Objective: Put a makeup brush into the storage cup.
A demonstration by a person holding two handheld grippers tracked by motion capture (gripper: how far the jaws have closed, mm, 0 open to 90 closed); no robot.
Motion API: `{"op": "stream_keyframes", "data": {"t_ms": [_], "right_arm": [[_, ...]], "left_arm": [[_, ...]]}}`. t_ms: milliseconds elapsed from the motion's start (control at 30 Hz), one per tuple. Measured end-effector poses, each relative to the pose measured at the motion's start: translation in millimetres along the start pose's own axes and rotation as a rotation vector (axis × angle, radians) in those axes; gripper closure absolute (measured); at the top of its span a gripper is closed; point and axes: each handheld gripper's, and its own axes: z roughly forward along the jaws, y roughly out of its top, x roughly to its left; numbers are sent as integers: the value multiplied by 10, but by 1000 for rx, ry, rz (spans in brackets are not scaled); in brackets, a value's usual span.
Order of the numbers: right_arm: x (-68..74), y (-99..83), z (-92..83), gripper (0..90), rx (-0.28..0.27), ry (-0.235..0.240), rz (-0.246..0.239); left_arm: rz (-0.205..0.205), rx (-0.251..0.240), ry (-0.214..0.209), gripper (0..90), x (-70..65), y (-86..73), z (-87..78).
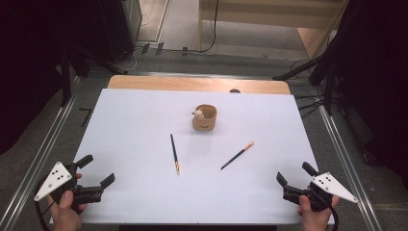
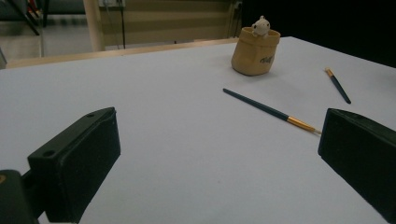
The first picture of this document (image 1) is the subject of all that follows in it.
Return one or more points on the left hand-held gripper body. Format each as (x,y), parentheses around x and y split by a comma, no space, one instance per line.
(54,179)

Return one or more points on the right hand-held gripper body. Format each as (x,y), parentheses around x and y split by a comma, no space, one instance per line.
(333,188)

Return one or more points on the dark blue pen gold end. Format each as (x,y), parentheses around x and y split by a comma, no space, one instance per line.
(237,155)
(174,153)

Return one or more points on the tan pen holder with bear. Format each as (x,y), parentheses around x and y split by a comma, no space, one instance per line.
(205,119)

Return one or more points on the person's right hand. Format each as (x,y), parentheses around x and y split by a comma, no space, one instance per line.
(312,218)

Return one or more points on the person's left hand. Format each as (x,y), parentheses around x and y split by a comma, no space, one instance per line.
(65,215)

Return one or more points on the white table sheet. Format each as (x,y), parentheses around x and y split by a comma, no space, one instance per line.
(128,128)

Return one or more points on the black tripod stand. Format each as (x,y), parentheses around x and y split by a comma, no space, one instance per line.
(65,77)
(327,86)

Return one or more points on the dark round table grommet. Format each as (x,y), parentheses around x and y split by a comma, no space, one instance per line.
(234,90)

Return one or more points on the black curtain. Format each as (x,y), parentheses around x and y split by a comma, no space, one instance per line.
(25,64)
(378,80)

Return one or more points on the dark cabinet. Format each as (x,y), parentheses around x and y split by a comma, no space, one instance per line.
(120,25)

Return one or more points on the light wooden furniture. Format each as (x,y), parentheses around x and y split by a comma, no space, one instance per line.
(256,12)

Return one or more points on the metal floor rail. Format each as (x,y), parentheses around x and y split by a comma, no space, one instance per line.
(38,157)
(346,154)

